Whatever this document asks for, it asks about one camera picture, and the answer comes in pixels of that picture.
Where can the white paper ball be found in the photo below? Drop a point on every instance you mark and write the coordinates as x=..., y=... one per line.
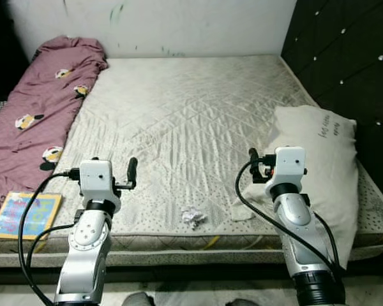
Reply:
x=193, y=217

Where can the colourful yellow-edged children's book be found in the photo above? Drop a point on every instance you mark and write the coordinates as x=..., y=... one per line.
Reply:
x=22, y=213

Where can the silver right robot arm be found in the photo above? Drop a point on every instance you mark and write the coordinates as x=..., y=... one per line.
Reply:
x=293, y=217

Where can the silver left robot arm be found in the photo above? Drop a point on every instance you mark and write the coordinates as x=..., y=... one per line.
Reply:
x=83, y=255

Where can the grey white pillow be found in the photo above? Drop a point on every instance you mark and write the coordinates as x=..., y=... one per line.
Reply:
x=319, y=159

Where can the grey quilted mattress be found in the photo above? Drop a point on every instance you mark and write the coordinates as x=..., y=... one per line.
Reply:
x=179, y=127

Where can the grey patterned bed base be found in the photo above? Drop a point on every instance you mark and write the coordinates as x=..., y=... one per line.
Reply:
x=147, y=258

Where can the maroon penguin print blanket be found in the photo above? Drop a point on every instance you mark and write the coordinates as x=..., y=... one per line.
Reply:
x=38, y=102

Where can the black tufted headboard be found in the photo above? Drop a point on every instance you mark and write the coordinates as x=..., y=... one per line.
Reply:
x=345, y=51

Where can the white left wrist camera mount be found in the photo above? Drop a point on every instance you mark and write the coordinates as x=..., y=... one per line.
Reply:
x=96, y=178

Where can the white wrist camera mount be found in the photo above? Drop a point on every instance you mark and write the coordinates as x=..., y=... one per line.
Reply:
x=288, y=164
x=96, y=178

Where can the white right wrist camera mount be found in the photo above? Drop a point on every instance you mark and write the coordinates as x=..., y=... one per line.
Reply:
x=288, y=164

